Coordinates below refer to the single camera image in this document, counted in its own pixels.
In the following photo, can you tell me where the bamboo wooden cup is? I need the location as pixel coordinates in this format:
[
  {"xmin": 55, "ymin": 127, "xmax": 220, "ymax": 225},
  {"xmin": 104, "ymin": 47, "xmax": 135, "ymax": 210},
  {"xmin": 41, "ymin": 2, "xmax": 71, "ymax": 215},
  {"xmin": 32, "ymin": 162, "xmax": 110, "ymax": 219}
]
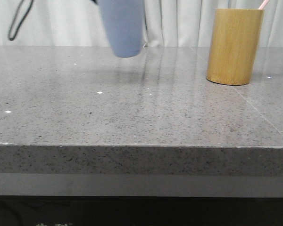
[{"xmin": 206, "ymin": 8, "xmax": 264, "ymax": 86}]

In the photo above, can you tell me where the blue plastic cup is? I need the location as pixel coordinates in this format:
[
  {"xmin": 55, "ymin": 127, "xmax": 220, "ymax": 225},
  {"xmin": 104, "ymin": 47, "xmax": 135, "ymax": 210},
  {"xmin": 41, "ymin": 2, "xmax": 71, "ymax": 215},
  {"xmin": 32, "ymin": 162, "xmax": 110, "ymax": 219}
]
[{"xmin": 97, "ymin": 0, "xmax": 144, "ymax": 58}]

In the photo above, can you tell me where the black cable loop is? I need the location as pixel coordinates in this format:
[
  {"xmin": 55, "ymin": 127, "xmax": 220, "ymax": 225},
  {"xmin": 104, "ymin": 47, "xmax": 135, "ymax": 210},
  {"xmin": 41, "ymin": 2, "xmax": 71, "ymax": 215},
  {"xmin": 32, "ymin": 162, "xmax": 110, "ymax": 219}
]
[{"xmin": 8, "ymin": 0, "xmax": 35, "ymax": 41}]

